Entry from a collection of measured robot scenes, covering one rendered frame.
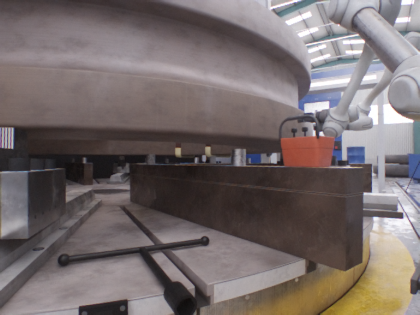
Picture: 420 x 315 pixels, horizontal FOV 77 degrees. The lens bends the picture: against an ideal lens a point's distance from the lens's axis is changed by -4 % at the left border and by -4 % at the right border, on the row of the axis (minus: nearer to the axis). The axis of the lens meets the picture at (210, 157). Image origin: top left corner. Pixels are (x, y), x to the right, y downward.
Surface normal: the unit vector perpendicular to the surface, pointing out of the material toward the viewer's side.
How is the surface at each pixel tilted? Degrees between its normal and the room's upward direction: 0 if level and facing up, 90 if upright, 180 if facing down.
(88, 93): 90
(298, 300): 90
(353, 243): 90
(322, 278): 90
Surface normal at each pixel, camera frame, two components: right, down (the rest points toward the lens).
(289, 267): 0.55, -0.01
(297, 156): -0.79, 0.11
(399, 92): -0.98, 0.08
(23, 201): 0.24, -0.01
